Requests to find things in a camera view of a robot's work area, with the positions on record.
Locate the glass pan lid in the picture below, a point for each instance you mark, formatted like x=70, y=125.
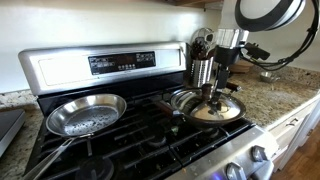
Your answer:
x=193, y=103

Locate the flat grey countertop appliance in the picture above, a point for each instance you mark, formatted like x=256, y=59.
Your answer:
x=10, y=128

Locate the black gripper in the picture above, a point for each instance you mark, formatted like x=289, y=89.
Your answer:
x=226, y=56

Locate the silver stove knob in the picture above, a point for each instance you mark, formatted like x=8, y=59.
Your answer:
x=259, y=153
x=236, y=171

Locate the dark wooden spatula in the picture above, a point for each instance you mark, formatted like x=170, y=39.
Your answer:
x=199, y=50

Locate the stainless steel gas range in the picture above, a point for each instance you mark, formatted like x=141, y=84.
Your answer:
x=100, y=153

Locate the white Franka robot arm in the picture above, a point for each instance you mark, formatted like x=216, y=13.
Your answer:
x=266, y=10

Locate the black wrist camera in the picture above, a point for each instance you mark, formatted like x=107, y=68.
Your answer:
x=256, y=51

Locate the light wooden base cabinet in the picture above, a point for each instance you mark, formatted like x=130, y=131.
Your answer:
x=290, y=133

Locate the round wooden boards stack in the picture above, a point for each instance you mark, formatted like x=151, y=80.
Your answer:
x=241, y=66

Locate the wooden upper cabinet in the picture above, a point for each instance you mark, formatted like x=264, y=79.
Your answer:
x=200, y=3

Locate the perforated steel utensil holder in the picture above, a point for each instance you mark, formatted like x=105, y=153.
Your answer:
x=201, y=71

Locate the small steel bowl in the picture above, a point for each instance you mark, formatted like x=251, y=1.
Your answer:
x=268, y=77

